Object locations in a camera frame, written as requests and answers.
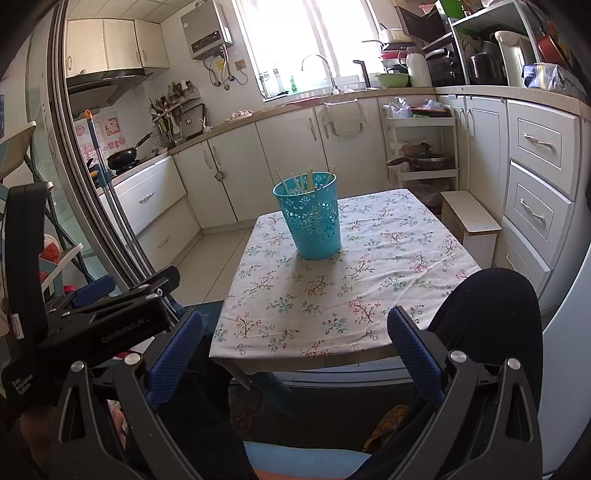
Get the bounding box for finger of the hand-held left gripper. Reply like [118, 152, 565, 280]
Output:
[69, 275, 116, 309]
[117, 265, 181, 303]

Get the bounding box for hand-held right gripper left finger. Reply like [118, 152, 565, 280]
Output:
[55, 308, 206, 480]

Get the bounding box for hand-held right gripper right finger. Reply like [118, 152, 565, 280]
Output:
[387, 305, 543, 480]

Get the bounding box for blue perforated plastic basket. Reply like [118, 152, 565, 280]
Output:
[272, 172, 342, 261]

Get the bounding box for bunch of wooden chopsticks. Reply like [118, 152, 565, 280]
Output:
[274, 167, 335, 197]

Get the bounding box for white shoe rack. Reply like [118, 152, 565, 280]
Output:
[0, 120, 93, 324]

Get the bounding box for yellow patterned slipper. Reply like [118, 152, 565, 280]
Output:
[365, 404, 409, 453]

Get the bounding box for floral tablecloth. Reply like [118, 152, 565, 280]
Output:
[209, 188, 482, 361]

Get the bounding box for black frying pan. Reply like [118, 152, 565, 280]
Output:
[107, 134, 152, 169]

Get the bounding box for blue plastic seat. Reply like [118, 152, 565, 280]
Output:
[242, 440, 370, 480]

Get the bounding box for white wooden stool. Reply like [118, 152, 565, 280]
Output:
[440, 190, 502, 268]

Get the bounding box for white kitchen base cabinets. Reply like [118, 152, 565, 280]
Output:
[95, 92, 580, 315]

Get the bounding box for steel pot with lid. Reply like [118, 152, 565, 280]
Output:
[387, 143, 452, 172]

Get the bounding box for range hood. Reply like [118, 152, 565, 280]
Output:
[67, 68, 155, 104]

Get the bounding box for white shelf cart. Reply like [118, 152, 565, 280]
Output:
[382, 99, 460, 192]

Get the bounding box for white hanging bag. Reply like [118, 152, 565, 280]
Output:
[323, 99, 365, 138]

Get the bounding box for green bowl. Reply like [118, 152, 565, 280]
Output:
[374, 73, 411, 89]

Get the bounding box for chrome kitchen faucet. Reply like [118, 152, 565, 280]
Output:
[301, 54, 340, 93]

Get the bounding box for white thermos jug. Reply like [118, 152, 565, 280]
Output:
[406, 47, 432, 88]

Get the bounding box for kitchen window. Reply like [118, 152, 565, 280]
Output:
[235, 0, 393, 100]

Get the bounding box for black toaster oven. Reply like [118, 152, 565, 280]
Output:
[425, 46, 467, 86]

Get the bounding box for black steel pot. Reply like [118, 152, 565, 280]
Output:
[468, 41, 504, 84]

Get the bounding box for stack of pots and bowls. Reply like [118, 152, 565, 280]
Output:
[379, 25, 416, 75]

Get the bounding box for blue wrapped package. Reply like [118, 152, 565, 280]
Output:
[522, 62, 583, 93]

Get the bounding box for white electric kettle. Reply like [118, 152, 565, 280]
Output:
[495, 30, 536, 88]

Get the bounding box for black microwave oven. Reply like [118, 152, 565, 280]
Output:
[397, 7, 451, 42]

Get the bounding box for red pot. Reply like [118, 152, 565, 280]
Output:
[536, 30, 568, 70]

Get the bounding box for metal storage shelf rack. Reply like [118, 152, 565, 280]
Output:
[422, 0, 578, 86]

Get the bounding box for pink wall stickers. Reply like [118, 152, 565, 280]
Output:
[76, 117, 123, 160]

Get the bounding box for wall utensil rack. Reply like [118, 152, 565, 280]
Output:
[148, 80, 206, 139]

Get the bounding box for grey sliding door frame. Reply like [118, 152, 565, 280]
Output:
[28, 0, 158, 296]

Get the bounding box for white wall cabinets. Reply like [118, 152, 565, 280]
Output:
[65, 18, 171, 78]

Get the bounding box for wall water heater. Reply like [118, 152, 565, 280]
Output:
[180, 0, 234, 60]

